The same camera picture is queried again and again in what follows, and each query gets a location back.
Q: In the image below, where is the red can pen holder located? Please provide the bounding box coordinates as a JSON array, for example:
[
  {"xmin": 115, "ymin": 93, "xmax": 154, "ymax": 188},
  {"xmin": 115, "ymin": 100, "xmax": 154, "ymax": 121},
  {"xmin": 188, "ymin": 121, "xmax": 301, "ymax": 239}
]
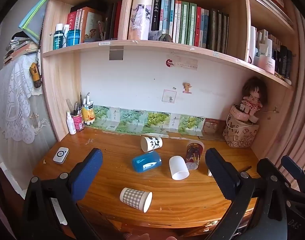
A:
[{"xmin": 71, "ymin": 113, "xmax": 85, "ymax": 132}]

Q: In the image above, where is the white rounded electronic device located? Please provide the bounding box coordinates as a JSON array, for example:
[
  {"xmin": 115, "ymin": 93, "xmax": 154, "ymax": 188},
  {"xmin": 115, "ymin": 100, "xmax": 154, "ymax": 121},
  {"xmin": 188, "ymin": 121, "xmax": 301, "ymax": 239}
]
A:
[{"xmin": 53, "ymin": 147, "xmax": 69, "ymax": 164}]

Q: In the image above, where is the blue plastic cup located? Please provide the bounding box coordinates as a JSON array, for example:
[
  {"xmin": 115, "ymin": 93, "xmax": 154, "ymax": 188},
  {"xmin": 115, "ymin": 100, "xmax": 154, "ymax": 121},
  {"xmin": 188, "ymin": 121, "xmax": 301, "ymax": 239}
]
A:
[{"xmin": 132, "ymin": 151, "xmax": 162, "ymax": 173}]

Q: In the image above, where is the grey square wall sticker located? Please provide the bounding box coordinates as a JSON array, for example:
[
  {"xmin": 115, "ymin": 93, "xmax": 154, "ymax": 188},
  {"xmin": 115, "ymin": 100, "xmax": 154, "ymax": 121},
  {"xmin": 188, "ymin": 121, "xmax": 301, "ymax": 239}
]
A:
[{"xmin": 109, "ymin": 50, "xmax": 124, "ymax": 61}]

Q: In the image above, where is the white tube with ink print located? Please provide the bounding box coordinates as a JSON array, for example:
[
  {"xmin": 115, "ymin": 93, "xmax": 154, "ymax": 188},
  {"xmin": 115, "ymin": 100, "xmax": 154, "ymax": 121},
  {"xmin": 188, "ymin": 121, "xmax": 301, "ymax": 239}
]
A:
[{"xmin": 128, "ymin": 0, "xmax": 153, "ymax": 41}]

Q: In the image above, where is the white panda print cup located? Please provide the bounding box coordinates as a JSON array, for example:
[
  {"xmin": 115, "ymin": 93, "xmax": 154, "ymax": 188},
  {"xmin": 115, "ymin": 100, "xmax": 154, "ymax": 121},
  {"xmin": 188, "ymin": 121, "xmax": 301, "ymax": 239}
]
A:
[{"xmin": 141, "ymin": 135, "xmax": 163, "ymax": 152}]

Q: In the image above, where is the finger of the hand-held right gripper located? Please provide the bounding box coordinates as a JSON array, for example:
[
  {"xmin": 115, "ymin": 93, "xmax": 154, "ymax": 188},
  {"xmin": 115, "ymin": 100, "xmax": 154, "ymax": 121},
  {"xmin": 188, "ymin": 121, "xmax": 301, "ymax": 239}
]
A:
[
  {"xmin": 257, "ymin": 158, "xmax": 281, "ymax": 180},
  {"xmin": 281, "ymin": 155, "xmax": 305, "ymax": 201}
]

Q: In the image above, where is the wooden bookshelf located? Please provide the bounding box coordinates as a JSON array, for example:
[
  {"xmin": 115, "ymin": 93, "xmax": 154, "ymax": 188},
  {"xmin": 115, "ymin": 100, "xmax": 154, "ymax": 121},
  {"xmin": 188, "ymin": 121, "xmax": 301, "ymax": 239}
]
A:
[{"xmin": 41, "ymin": 0, "xmax": 301, "ymax": 158}]

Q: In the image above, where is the grape printed cardboard strip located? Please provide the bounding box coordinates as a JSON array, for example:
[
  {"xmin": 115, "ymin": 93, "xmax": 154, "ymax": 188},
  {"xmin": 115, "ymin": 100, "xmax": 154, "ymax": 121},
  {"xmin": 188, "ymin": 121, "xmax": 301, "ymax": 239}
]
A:
[{"xmin": 92, "ymin": 105, "xmax": 206, "ymax": 137}]

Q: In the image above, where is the row of red and dark books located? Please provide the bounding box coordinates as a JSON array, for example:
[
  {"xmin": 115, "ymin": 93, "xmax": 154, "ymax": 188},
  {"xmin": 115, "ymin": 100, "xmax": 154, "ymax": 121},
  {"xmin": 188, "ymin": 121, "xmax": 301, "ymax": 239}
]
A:
[{"xmin": 67, "ymin": 1, "xmax": 123, "ymax": 42}]

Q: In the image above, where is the white slim bottle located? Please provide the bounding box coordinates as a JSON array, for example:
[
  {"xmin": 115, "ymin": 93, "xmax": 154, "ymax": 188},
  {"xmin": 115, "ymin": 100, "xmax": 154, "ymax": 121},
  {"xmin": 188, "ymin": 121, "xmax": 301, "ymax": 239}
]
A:
[{"xmin": 62, "ymin": 24, "xmax": 70, "ymax": 48}]

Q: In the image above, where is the red and white wall sticker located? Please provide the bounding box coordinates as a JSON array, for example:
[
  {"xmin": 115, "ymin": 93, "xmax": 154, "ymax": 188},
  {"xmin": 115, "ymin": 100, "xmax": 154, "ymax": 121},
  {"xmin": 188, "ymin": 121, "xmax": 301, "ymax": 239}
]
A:
[{"xmin": 165, "ymin": 58, "xmax": 198, "ymax": 70}]

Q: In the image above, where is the letter patterned fabric bag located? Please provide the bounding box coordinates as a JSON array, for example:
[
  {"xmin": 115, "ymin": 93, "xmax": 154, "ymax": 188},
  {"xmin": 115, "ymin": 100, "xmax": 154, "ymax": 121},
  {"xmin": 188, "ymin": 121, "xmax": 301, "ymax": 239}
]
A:
[{"xmin": 222, "ymin": 105, "xmax": 260, "ymax": 148}]

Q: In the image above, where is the white lace cloth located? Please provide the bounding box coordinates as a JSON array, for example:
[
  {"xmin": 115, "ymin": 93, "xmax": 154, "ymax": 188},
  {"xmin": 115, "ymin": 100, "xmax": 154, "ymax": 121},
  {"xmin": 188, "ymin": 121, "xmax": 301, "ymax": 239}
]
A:
[{"xmin": 0, "ymin": 54, "xmax": 56, "ymax": 145}]

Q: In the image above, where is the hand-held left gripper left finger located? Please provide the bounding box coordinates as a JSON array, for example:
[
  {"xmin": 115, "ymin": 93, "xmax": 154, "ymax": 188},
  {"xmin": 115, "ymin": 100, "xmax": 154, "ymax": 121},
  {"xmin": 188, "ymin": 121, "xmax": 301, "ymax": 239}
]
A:
[{"xmin": 22, "ymin": 148, "xmax": 103, "ymax": 240}]

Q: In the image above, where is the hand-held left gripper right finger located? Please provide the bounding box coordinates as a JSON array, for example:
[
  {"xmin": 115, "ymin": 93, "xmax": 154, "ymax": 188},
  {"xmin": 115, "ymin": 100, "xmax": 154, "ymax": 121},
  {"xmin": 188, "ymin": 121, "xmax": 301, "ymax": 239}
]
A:
[{"xmin": 204, "ymin": 148, "xmax": 289, "ymax": 240}]

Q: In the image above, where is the pink dotted round box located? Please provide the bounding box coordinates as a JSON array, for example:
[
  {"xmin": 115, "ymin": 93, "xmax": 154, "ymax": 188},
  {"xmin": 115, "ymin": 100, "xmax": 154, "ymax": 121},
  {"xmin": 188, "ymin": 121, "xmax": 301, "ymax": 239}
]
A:
[{"xmin": 230, "ymin": 104, "xmax": 251, "ymax": 123}]

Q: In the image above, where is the white spray bottle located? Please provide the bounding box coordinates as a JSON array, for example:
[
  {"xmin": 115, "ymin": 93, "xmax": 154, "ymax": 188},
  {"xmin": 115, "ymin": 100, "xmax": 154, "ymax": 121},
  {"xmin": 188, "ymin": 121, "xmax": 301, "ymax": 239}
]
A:
[{"xmin": 66, "ymin": 112, "xmax": 77, "ymax": 135}]

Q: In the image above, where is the row of skincare bottles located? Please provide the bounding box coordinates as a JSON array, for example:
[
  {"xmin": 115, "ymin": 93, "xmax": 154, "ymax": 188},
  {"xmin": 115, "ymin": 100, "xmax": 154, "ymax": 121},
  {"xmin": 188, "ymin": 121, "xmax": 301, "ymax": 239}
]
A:
[{"xmin": 248, "ymin": 26, "xmax": 293, "ymax": 81}]

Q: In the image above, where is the row of green and blue books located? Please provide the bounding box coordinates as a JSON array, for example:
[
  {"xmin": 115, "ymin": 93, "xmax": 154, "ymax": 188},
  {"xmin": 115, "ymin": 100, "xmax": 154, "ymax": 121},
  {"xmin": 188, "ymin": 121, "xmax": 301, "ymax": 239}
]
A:
[{"xmin": 140, "ymin": 0, "xmax": 230, "ymax": 54}]

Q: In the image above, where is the checked paper cup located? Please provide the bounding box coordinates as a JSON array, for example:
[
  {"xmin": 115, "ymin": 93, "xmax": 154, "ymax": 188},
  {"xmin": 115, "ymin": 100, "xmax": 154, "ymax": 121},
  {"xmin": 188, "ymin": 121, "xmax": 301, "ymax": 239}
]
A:
[{"xmin": 120, "ymin": 187, "xmax": 153, "ymax": 213}]

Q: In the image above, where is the plain white cup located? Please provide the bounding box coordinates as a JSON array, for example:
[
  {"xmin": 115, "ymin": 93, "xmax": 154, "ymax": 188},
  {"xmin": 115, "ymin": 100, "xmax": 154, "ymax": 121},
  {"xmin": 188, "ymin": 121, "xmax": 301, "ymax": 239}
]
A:
[{"xmin": 169, "ymin": 155, "xmax": 189, "ymax": 180}]

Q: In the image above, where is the green and blue folder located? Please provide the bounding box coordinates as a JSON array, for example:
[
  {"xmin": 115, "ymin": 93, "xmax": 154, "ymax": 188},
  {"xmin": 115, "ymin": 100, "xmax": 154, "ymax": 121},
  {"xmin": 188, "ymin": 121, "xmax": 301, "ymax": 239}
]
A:
[{"xmin": 18, "ymin": 0, "xmax": 53, "ymax": 44}]

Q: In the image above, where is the pile of worn books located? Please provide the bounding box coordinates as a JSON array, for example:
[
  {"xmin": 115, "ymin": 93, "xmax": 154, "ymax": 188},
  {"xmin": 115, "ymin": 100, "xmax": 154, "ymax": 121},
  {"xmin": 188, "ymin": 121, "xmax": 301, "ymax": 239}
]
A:
[{"xmin": 3, "ymin": 31, "xmax": 40, "ymax": 65}]

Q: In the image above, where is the clear cup with printed figures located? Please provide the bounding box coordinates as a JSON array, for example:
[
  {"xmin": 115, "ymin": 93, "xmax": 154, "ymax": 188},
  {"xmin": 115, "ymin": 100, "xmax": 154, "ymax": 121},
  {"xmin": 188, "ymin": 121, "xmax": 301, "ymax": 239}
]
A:
[{"xmin": 185, "ymin": 140, "xmax": 205, "ymax": 171}]

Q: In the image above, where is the clear plastic ruler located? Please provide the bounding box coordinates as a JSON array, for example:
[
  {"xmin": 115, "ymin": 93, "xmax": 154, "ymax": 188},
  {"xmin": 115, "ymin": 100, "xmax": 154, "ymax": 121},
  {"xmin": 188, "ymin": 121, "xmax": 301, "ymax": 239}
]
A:
[{"xmin": 66, "ymin": 99, "xmax": 75, "ymax": 116}]

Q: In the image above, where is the brown haired doll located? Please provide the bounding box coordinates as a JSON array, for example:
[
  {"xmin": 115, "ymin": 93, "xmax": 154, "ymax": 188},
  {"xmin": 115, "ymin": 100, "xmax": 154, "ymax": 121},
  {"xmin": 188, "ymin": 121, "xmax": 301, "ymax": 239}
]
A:
[{"xmin": 239, "ymin": 77, "xmax": 268, "ymax": 124}]

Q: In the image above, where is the teal jar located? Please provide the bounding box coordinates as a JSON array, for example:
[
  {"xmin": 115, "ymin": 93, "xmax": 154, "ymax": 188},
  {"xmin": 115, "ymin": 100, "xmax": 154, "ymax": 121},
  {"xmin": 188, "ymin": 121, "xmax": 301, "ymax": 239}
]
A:
[{"xmin": 67, "ymin": 29, "xmax": 81, "ymax": 46}]

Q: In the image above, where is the brown patterned box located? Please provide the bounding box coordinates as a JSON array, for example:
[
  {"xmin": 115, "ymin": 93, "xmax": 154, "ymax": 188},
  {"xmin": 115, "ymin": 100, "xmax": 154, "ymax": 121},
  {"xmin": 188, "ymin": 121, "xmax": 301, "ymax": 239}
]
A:
[{"xmin": 202, "ymin": 119, "xmax": 222, "ymax": 137}]

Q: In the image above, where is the clear square wall sticker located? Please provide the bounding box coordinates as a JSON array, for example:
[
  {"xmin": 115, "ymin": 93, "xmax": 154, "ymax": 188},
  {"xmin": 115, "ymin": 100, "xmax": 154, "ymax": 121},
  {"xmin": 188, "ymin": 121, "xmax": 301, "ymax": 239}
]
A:
[{"xmin": 163, "ymin": 89, "xmax": 177, "ymax": 103}]

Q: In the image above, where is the teal bottle with white cap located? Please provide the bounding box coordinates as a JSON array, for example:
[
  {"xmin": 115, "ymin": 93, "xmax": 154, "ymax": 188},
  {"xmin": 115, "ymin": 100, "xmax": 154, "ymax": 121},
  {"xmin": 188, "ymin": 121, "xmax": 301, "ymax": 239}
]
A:
[{"xmin": 53, "ymin": 23, "xmax": 64, "ymax": 51}]

